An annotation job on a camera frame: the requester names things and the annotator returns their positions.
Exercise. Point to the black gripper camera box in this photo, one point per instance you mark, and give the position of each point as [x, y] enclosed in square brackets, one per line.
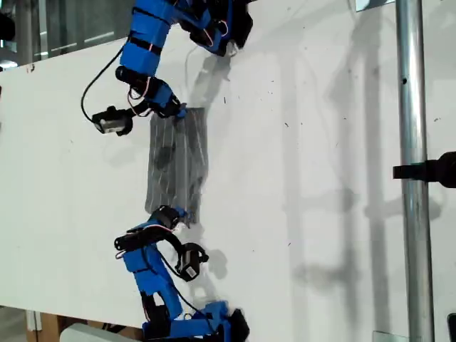
[112, 121]
[190, 263]

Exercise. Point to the steel post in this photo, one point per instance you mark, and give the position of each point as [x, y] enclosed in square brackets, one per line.
[413, 107]

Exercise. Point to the grey striped towel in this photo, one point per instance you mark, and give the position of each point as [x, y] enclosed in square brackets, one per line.
[178, 171]

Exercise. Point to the black post clamp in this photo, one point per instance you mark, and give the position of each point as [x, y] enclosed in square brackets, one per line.
[438, 169]

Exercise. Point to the black device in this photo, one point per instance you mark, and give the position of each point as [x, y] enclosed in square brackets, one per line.
[451, 327]

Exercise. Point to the black round object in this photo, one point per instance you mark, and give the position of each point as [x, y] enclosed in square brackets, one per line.
[6, 26]

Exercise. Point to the black camera stalk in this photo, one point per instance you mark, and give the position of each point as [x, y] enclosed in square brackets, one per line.
[140, 108]
[174, 242]

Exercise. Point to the wooden table frame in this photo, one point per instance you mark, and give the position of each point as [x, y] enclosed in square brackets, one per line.
[46, 326]

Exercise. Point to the white box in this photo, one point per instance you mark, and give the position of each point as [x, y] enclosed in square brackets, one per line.
[92, 335]

